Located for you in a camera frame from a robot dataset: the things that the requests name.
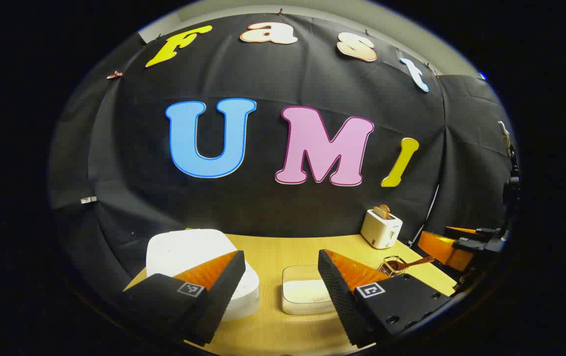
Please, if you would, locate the white cord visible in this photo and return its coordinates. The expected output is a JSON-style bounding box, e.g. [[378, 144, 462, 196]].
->
[[408, 185, 441, 246]]

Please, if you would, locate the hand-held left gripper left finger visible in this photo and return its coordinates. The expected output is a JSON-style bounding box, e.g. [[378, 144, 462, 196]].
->
[[117, 250, 246, 347]]

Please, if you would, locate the black backdrop cloth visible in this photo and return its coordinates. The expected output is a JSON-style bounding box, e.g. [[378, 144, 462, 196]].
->
[[48, 12, 519, 297]]

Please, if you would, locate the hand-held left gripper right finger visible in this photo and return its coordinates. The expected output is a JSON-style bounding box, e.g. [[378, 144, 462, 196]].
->
[[318, 249, 452, 349]]

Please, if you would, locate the clear rice container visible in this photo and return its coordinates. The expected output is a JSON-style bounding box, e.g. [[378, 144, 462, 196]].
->
[[282, 265, 337, 315]]

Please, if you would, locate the wire chopstick holder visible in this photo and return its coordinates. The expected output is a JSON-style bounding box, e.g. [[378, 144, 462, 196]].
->
[[378, 255, 407, 276]]

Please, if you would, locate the brown wooden spoon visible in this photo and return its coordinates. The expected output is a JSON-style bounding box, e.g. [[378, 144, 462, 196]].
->
[[386, 256, 435, 273]]

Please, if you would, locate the white rice cooker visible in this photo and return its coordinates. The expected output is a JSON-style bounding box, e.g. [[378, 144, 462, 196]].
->
[[145, 228, 260, 323]]

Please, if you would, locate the white toaster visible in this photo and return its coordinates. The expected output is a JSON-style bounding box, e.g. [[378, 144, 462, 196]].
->
[[361, 208, 403, 249]]

